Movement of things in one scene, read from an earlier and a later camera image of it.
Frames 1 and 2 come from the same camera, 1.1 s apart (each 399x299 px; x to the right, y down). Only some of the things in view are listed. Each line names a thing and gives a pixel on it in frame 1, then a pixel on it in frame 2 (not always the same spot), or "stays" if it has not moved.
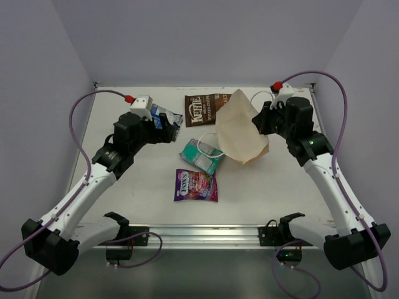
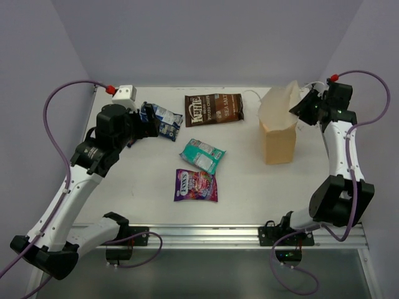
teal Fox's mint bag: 202,156 stays
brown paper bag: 239,137 -> 277,113
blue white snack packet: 175,119 stays
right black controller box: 289,255 stays
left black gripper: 161,132 -> 149,123
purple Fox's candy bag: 193,185 stays
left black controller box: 119,254 stays
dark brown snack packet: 201,109 stays
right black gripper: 261,119 -> 300,109
